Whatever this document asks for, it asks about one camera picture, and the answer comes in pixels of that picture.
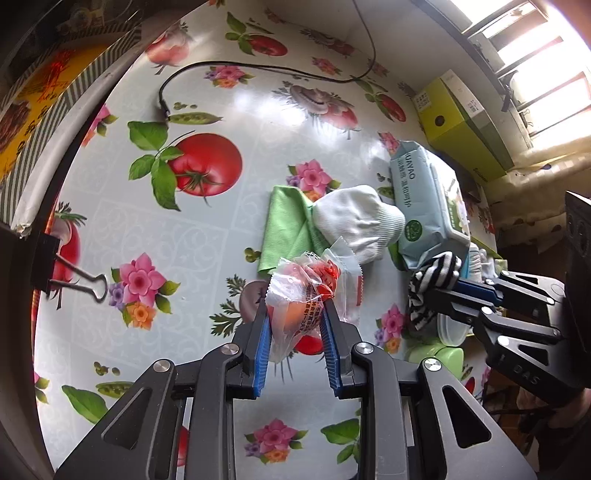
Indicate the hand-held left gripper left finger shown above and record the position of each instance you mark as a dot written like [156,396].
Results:
[262,355]

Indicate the green round case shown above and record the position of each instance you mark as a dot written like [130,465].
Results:
[450,355]

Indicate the yellow-green cardboard box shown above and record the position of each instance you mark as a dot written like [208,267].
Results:
[438,138]

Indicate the green cloth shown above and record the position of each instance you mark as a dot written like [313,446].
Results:
[284,230]

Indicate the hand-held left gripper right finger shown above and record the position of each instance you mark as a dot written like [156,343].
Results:
[331,355]

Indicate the wet wipes pack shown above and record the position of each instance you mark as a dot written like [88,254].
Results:
[425,207]

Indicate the clear red snack packet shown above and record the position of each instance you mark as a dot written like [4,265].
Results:
[300,300]

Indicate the black binder clip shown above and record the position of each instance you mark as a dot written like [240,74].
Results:
[44,263]

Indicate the black and white striped sock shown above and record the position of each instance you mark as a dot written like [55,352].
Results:
[431,274]

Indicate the clear round plastic container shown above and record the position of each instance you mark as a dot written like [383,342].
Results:
[455,330]

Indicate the metal window frame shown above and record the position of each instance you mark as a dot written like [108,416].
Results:
[489,27]

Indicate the floral vinyl tablecloth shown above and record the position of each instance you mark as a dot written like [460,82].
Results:
[184,230]

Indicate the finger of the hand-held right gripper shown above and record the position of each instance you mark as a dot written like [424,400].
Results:
[455,302]
[475,288]

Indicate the person's right forearm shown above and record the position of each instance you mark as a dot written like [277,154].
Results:
[563,452]

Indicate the cream patterned cloth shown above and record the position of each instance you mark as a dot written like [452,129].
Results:
[540,198]

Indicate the person's right hand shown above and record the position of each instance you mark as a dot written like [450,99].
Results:
[554,415]

